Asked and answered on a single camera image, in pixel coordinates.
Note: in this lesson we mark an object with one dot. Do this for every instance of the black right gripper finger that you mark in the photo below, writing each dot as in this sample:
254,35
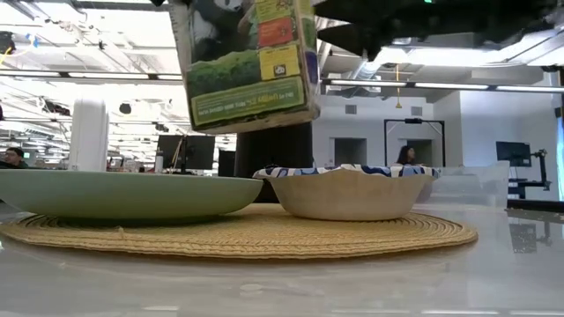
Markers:
352,37
352,9

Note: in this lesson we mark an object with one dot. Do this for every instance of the panda cereal box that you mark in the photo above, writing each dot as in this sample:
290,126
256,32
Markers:
242,66

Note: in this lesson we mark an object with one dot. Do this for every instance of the seated person at desk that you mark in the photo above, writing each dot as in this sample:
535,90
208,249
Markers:
406,156

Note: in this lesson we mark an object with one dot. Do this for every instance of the blue patterned paper bowl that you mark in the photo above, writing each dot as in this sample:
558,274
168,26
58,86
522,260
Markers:
348,196

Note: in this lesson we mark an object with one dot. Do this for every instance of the clear plastic container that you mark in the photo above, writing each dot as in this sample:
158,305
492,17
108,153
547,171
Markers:
476,185

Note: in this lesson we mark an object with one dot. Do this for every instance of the black computer monitor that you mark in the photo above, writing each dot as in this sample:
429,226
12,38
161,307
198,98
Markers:
198,152

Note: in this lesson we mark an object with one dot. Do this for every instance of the round woven straw placemat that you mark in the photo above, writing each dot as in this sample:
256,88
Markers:
247,240

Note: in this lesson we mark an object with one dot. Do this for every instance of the pale green plate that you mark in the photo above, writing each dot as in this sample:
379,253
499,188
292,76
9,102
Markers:
128,193

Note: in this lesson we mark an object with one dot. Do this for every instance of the white round pillar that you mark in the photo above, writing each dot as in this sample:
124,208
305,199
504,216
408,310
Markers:
88,136

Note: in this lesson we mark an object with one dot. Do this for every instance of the seated person with glasses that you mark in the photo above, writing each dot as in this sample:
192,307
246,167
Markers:
13,158

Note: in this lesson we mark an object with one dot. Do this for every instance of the black rectangular frame rig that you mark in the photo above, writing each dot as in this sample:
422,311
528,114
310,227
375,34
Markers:
414,120

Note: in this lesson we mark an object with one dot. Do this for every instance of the wall-side black monitor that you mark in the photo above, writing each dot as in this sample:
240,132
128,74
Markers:
513,153

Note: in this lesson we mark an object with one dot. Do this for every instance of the black table frame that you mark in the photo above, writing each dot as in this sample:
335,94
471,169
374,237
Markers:
535,206

